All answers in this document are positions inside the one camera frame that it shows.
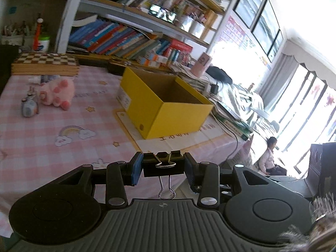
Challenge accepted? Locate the white spray bottle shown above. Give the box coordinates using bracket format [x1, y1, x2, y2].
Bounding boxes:
[28, 74, 61, 85]

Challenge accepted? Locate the black rounded pouch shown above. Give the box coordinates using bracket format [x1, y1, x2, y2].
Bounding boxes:
[206, 66, 234, 84]

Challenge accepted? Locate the white storage pot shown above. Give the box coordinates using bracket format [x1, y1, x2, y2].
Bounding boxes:
[189, 20, 206, 36]

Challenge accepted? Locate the small grey toy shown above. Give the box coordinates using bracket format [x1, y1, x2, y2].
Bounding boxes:
[21, 87, 40, 117]

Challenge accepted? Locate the alphabet wall poster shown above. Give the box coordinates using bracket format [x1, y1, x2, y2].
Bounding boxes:
[217, 16, 272, 70]

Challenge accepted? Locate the grey curtain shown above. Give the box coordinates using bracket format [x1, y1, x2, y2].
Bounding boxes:
[259, 54, 300, 109]

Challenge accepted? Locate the pink plush pig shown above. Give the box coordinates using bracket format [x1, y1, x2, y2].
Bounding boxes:
[39, 77, 75, 110]

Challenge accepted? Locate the black cable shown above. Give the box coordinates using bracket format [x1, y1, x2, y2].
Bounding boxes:
[225, 126, 240, 161]

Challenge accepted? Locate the white bookshelf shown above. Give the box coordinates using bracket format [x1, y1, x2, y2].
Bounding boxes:
[54, 0, 238, 56]

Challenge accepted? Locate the black binder clip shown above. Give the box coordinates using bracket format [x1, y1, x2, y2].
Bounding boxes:
[142, 151, 185, 200]

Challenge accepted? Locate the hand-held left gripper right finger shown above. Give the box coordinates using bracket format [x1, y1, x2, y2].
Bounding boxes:
[183, 152, 284, 208]

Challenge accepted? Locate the wooden chessboard box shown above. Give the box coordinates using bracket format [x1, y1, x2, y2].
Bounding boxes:
[11, 52, 80, 77]

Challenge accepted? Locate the stack of loose papers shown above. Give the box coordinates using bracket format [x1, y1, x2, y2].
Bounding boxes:
[173, 66, 214, 93]

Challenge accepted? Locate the pink cup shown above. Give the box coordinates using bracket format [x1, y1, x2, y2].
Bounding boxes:
[191, 53, 213, 77]

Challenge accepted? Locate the pink checked tablecloth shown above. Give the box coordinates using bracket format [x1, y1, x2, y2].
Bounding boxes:
[0, 64, 253, 238]

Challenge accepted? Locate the red tassel ornament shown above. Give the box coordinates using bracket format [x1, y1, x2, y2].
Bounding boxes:
[33, 17, 44, 52]

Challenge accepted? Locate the white jar with green lid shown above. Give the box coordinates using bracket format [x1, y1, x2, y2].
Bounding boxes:
[38, 34, 50, 53]

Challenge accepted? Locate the white pen holder with pens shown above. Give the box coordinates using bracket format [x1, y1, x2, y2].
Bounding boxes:
[0, 20, 36, 47]

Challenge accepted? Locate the row of leaning colourful books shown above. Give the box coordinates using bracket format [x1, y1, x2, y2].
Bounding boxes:
[68, 18, 194, 65]

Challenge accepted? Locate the orange white medicine box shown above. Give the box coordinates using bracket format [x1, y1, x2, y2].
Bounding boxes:
[144, 53, 169, 62]
[138, 58, 161, 68]

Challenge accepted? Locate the striped cloth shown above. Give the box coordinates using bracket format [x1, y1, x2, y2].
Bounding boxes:
[223, 84, 266, 116]

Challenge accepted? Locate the black cabinet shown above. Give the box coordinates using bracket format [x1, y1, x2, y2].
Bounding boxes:
[307, 142, 336, 198]

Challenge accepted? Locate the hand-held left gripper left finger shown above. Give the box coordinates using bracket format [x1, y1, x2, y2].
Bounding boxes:
[56, 152, 144, 207]

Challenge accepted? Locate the smartphone with lit screen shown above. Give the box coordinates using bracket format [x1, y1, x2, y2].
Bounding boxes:
[148, 4, 177, 23]

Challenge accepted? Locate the yellow cardboard box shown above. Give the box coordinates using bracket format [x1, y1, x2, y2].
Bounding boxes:
[117, 67, 214, 140]

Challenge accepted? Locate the pile of books and notebooks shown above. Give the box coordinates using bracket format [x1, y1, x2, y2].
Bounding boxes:
[212, 100, 254, 140]

